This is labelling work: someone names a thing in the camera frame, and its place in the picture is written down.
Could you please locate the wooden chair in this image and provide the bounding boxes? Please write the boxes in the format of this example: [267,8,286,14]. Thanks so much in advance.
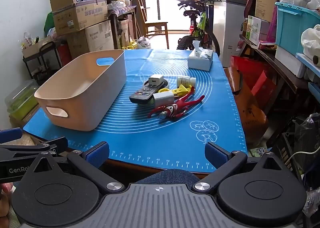
[136,0,170,49]

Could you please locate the green white carton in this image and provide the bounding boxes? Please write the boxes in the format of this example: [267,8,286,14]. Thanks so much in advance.
[246,16,270,46]

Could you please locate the blue silicone baking mat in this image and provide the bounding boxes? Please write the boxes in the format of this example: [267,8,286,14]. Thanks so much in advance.
[23,49,248,171]

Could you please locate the clear tape roll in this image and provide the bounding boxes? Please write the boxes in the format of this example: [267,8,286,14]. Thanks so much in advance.
[143,79,169,94]

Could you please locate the yellow plastic toy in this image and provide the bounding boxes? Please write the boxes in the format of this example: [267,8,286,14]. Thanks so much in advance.
[160,85,190,98]

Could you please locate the red white sack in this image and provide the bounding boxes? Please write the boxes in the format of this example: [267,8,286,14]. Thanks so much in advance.
[57,43,73,67]

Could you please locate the orange paper bag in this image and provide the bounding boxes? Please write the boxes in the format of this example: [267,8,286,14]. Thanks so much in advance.
[224,67,269,144]

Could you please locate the black remote control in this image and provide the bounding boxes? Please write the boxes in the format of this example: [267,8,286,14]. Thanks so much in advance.
[129,81,160,105]

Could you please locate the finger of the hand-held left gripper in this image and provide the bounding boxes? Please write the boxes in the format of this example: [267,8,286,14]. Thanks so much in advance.
[0,128,23,144]
[0,137,68,162]

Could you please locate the teal plastic storage bin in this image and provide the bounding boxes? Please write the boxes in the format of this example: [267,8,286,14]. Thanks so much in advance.
[274,2,320,56]

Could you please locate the dark wooden side table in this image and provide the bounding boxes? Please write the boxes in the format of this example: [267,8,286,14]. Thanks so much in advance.
[107,6,138,50]

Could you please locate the white cable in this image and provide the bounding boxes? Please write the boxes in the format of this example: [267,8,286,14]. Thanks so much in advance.
[287,150,320,167]

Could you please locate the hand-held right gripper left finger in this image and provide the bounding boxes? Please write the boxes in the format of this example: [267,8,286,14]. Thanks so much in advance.
[20,141,126,191]

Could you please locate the white tissue box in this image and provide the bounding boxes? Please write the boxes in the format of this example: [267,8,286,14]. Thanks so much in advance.
[187,41,214,72]

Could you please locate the white chest freezer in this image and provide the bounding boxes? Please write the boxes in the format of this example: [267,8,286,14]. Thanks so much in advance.
[212,0,248,67]

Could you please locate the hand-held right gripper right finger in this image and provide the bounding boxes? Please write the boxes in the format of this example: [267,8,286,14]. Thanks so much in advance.
[191,141,299,191]

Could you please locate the yellow plastic jug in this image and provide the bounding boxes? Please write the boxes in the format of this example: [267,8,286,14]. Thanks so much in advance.
[122,40,138,50]

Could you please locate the white foam box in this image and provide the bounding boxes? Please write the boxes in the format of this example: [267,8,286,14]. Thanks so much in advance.
[275,46,307,77]

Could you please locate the black metal rack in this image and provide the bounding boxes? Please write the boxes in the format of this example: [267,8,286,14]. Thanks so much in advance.
[22,41,63,86]

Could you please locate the grey white power adapter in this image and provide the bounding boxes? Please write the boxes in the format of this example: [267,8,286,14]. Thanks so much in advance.
[153,90,175,109]

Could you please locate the red silver action figure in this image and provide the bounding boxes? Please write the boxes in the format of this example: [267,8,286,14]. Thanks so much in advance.
[147,86,205,121]

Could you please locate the black green bicycle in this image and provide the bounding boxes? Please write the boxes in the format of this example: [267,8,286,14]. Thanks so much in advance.
[172,0,220,56]

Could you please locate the red paper bag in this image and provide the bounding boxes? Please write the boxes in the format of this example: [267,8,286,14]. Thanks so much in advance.
[230,56,278,109]

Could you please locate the green container with clear lid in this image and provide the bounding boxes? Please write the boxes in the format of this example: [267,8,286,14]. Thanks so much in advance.
[5,79,40,121]

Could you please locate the shallow cardboard box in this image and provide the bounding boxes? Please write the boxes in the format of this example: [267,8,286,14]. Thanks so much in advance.
[22,37,54,59]

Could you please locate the dark wooden shelf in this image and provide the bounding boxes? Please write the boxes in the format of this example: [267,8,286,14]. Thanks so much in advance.
[239,35,313,119]

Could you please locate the open printed cardboard box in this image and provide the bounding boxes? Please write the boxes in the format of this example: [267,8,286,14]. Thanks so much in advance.
[49,0,109,36]

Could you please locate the beige plastic storage basket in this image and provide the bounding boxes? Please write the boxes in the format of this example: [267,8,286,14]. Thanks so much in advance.
[34,49,126,132]

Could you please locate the white charger plug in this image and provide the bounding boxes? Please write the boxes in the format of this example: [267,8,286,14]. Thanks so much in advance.
[148,74,165,86]

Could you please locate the black plastic bag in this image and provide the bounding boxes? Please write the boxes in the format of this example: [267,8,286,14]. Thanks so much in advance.
[294,113,320,188]

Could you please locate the white pill bottle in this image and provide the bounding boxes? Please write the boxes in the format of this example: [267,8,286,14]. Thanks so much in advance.
[176,76,197,87]

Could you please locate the small white plastic bag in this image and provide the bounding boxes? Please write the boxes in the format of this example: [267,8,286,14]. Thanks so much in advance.
[137,36,152,49]

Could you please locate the blue denim trousers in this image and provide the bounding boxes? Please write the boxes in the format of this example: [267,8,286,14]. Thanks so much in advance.
[135,169,208,184]

